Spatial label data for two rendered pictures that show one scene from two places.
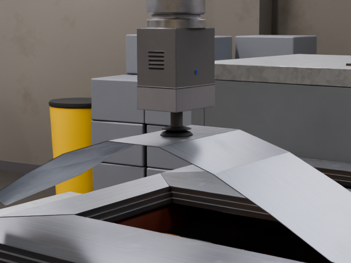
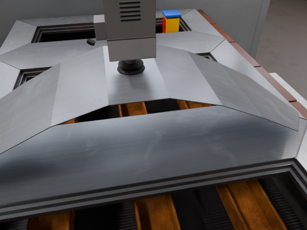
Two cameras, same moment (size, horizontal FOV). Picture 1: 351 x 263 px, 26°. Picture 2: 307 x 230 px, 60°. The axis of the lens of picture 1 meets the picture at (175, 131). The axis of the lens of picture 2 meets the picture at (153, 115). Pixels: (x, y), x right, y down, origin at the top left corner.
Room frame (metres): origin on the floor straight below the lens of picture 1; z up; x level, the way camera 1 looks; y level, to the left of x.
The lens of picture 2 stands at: (0.71, 0.24, 1.21)
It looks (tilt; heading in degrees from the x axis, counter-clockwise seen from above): 39 degrees down; 313
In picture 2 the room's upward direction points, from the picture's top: straight up
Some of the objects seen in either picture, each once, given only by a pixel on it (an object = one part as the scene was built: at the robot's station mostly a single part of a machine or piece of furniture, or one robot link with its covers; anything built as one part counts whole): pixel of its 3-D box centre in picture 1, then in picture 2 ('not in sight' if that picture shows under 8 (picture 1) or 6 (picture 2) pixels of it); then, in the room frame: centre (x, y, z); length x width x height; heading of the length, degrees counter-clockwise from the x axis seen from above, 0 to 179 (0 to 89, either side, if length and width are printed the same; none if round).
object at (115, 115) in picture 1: (203, 130); not in sight; (4.26, -0.16, 0.53); 1.08 x 0.72 x 1.07; 60
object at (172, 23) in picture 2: not in sight; (170, 40); (1.34, -0.55, 0.78); 0.05 x 0.05 x 0.19; 54
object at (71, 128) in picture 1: (80, 148); not in sight; (4.90, 0.62, 0.32); 0.40 x 0.40 x 0.64
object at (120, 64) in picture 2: (176, 124); (130, 60); (0.98, 0.00, 1.03); 0.04 x 0.04 x 0.02
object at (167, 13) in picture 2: not in sight; (171, 15); (1.34, -0.55, 0.88); 0.06 x 0.06 x 0.02; 54
